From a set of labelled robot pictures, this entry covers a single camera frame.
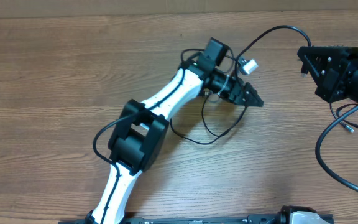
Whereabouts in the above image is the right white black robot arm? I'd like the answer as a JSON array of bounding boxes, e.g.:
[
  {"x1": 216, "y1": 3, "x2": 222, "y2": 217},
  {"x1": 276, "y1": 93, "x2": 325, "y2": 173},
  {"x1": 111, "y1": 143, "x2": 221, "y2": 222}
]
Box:
[{"x1": 298, "y1": 47, "x2": 358, "y2": 192}]

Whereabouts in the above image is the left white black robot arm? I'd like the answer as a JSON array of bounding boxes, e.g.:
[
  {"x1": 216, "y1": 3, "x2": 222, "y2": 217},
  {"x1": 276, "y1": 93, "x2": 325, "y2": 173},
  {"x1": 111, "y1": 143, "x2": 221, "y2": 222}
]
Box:
[{"x1": 85, "y1": 38, "x2": 264, "y2": 223}]

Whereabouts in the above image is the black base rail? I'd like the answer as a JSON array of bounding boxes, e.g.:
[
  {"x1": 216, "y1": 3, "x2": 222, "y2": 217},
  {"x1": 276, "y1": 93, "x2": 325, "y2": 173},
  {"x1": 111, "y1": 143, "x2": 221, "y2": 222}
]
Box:
[{"x1": 57, "y1": 213, "x2": 281, "y2": 224}]

